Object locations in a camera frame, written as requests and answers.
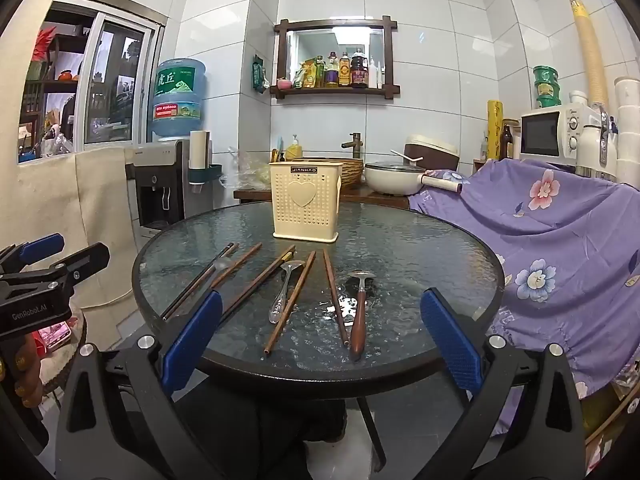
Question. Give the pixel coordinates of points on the black silver chopstick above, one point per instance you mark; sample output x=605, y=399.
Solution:
x=198, y=280

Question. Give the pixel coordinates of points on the yellow seasoning packet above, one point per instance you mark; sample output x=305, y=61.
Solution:
x=301, y=77

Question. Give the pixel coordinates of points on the brass faucet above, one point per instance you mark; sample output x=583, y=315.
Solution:
x=354, y=143

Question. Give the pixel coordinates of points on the green hanging packet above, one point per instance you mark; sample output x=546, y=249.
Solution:
x=257, y=74

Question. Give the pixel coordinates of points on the all metal spoon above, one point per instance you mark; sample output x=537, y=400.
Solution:
x=291, y=267

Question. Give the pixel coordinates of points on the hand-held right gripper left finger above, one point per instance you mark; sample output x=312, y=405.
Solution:
x=192, y=340

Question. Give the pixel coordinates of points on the purple floral cloth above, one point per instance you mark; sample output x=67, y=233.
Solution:
x=550, y=260

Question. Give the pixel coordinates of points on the wooden counter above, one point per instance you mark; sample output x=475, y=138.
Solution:
x=375, y=199

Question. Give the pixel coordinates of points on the tall yellow paper cup stack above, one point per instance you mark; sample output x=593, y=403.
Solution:
x=589, y=50

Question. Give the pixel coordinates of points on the white paper cup tube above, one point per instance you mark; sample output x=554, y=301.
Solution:
x=199, y=147

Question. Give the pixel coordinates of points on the amber sauce bottle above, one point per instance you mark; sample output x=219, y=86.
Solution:
x=345, y=69

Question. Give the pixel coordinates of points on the pink phone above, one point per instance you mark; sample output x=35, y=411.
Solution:
x=52, y=336

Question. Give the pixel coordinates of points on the wooden framed mirror shelf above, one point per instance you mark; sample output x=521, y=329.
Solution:
x=335, y=91

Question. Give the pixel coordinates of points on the brown wooden chopstick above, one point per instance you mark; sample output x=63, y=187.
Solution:
x=256, y=280
x=331, y=285
x=240, y=263
x=343, y=327
x=292, y=300
x=226, y=259

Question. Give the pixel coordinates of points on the purple label bottle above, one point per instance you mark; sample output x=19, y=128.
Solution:
x=331, y=69

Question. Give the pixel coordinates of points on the grey water dispenser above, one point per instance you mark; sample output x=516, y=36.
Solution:
x=155, y=185

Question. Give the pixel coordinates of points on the small white bottle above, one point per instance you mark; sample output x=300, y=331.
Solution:
x=484, y=146

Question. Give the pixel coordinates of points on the sliding window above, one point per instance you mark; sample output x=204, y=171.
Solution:
x=112, y=80

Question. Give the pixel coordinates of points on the white cup stack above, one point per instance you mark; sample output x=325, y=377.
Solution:
x=627, y=130

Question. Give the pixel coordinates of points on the brown white rice cooker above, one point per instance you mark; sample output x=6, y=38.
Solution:
x=435, y=152

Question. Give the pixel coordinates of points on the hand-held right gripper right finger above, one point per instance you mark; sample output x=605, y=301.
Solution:
x=450, y=340

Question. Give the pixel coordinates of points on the small wooden box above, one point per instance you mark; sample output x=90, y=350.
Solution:
x=479, y=166

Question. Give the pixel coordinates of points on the yellow oil bottle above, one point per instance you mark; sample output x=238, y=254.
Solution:
x=318, y=71

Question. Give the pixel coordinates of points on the cream pan with glass lid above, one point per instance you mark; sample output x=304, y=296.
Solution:
x=395, y=180

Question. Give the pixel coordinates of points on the teal cup holder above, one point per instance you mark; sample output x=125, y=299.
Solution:
x=207, y=172

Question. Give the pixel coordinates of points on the blue water jug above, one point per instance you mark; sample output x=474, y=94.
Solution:
x=179, y=97

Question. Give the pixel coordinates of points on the clear plastic bags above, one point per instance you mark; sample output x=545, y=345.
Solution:
x=250, y=172

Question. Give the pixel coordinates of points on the yellow soap pump bottle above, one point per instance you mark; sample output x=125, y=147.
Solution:
x=294, y=148

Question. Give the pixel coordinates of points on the white thermos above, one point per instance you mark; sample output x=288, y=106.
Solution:
x=595, y=150

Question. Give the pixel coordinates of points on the cream plastic utensil holder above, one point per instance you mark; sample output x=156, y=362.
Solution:
x=305, y=215

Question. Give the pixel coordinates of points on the yellow roll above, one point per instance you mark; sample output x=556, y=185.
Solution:
x=494, y=130

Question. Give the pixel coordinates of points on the brown glass bottle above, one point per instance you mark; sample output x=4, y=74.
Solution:
x=506, y=144

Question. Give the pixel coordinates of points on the white squeeze bottle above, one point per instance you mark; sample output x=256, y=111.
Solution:
x=381, y=75
x=373, y=74

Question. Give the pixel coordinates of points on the woven pattern basin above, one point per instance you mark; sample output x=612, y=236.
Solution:
x=352, y=172

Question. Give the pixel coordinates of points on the person's left hand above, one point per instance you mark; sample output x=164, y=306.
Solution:
x=22, y=375

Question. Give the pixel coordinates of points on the dark soy sauce bottle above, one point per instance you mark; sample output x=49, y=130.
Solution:
x=358, y=67

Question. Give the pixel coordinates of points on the black table leg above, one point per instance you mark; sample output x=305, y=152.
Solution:
x=372, y=425

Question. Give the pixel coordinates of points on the red artificial flower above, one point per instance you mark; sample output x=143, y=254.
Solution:
x=44, y=42

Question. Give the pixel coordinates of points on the beige cloth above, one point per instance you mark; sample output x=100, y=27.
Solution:
x=50, y=220

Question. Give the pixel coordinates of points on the white microwave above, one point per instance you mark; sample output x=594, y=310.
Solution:
x=550, y=132

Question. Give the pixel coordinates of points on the pink sponge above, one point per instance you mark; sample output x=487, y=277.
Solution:
x=284, y=83

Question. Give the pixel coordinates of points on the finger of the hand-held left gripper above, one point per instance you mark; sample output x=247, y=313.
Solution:
x=45, y=247
x=92, y=255

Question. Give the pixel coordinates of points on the white jar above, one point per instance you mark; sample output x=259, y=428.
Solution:
x=578, y=97

